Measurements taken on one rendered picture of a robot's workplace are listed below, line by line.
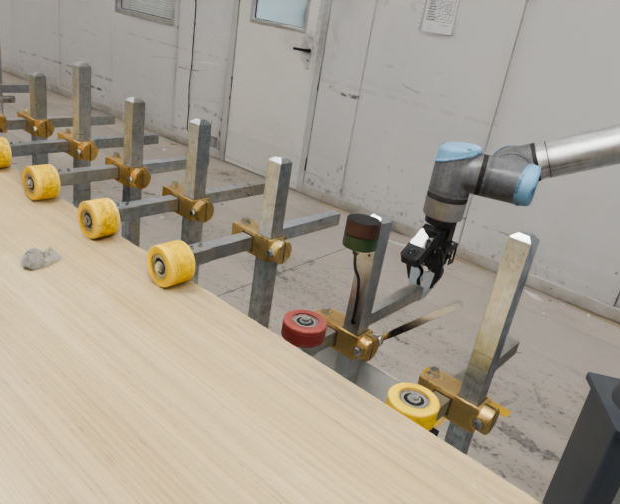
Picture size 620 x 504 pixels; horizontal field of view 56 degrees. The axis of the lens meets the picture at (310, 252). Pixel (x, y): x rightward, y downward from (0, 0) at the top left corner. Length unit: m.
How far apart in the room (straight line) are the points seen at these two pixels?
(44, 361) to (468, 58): 3.33
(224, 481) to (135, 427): 0.14
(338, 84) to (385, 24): 0.54
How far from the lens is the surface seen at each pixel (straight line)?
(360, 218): 0.99
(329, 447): 0.81
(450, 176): 1.28
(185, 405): 0.84
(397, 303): 1.30
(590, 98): 3.65
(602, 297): 3.80
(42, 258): 1.21
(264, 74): 4.85
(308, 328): 1.03
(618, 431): 1.64
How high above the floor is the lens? 1.43
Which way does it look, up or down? 23 degrees down
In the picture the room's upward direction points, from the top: 10 degrees clockwise
